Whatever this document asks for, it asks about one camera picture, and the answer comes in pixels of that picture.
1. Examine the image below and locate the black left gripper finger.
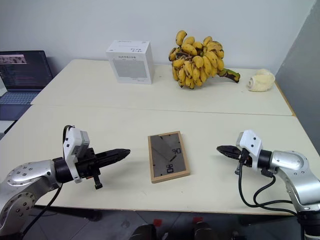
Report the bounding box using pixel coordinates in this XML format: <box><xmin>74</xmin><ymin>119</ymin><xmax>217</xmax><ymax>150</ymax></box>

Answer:
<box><xmin>95</xmin><ymin>148</ymin><xmax>132</xmax><ymax>161</ymax></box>
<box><xmin>97</xmin><ymin>153</ymin><xmax>130</xmax><ymax>168</ymax></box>

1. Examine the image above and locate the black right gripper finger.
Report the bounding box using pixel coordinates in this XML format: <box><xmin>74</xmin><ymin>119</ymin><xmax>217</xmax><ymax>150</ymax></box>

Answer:
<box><xmin>217</xmin><ymin>149</ymin><xmax>241</xmax><ymax>160</ymax></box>
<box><xmin>216</xmin><ymin>144</ymin><xmax>243</xmax><ymax>154</ymax></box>

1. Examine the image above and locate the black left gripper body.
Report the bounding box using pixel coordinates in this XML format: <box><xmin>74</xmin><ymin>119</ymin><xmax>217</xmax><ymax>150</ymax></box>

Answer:
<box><xmin>74</xmin><ymin>147</ymin><xmax>104</xmax><ymax>190</ymax></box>

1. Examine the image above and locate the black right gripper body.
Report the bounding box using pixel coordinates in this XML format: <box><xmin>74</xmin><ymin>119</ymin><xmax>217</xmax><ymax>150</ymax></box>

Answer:
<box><xmin>234</xmin><ymin>148</ymin><xmax>252</xmax><ymax>176</ymax></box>

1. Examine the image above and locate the open dark laptop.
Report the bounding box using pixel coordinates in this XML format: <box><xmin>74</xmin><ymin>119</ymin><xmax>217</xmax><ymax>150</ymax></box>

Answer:
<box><xmin>0</xmin><ymin>50</ymin><xmax>54</xmax><ymax>106</ymax></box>

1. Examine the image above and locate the dark rounded shape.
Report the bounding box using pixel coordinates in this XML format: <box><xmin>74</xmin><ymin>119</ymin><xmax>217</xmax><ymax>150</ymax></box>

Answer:
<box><xmin>134</xmin><ymin>223</ymin><xmax>158</xmax><ymax>240</ymax></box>
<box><xmin>193</xmin><ymin>221</ymin><xmax>214</xmax><ymax>240</ymax></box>

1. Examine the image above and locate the white cardboard box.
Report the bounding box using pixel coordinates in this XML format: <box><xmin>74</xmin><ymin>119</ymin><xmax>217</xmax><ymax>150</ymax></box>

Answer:
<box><xmin>105</xmin><ymin>39</ymin><xmax>156</xmax><ymax>85</ymax></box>

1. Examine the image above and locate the yellow banana bunch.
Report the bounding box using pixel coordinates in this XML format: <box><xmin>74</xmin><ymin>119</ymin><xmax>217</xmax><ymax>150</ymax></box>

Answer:
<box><xmin>168</xmin><ymin>29</ymin><xmax>242</xmax><ymax>90</ymax></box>

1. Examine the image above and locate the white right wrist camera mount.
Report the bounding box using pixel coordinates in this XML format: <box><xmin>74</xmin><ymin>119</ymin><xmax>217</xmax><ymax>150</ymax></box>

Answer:
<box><xmin>235</xmin><ymin>129</ymin><xmax>264</xmax><ymax>173</ymax></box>

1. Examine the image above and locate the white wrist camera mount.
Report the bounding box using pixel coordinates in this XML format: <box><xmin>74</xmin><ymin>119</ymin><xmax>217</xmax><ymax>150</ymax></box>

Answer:
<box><xmin>235</xmin><ymin>129</ymin><xmax>264</xmax><ymax>173</ymax></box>
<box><xmin>62</xmin><ymin>127</ymin><xmax>91</xmax><ymax>184</ymax></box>

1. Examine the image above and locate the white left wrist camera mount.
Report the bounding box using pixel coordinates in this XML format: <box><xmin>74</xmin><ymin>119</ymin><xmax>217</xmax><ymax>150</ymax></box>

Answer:
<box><xmin>62</xmin><ymin>127</ymin><xmax>91</xmax><ymax>184</ymax></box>

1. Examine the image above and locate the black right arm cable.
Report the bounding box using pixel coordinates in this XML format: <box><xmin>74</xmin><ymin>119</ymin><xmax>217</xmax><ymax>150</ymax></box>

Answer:
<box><xmin>237</xmin><ymin>156</ymin><xmax>300</xmax><ymax>216</ymax></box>

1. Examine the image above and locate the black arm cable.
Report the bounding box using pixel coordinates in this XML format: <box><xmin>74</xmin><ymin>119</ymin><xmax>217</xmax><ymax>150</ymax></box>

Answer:
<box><xmin>237</xmin><ymin>156</ymin><xmax>300</xmax><ymax>216</ymax></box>
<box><xmin>19</xmin><ymin>124</ymin><xmax>76</xmax><ymax>240</ymax></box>

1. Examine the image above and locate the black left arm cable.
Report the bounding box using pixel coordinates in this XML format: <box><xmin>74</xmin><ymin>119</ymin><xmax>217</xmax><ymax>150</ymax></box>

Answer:
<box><xmin>19</xmin><ymin>124</ymin><xmax>76</xmax><ymax>240</ymax></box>

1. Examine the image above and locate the wooden framed gray board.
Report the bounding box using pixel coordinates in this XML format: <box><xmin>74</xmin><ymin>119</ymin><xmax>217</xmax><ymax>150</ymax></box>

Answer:
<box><xmin>147</xmin><ymin>130</ymin><xmax>192</xmax><ymax>184</ymax></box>

